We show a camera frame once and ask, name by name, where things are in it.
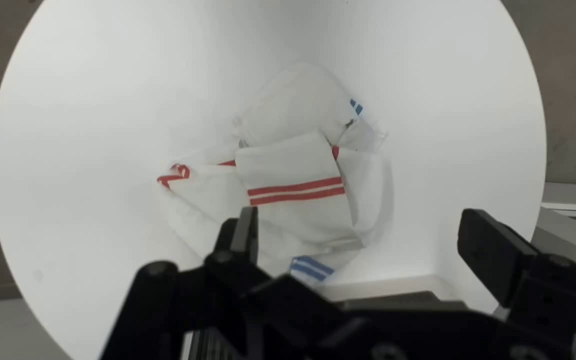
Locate folded white towel red stripes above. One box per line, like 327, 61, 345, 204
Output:
233, 130, 348, 210

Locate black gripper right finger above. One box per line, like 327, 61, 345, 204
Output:
456, 208, 576, 347

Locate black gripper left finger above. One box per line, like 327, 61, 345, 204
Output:
117, 206, 329, 349

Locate crumpled white towel red stripes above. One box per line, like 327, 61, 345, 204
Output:
155, 157, 243, 257

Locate white stacked storage cabinet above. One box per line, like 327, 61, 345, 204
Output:
314, 182, 576, 360

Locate white towel small blue mark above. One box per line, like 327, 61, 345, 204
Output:
233, 59, 385, 152

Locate white towel blue stripes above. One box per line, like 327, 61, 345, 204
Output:
254, 145, 396, 285

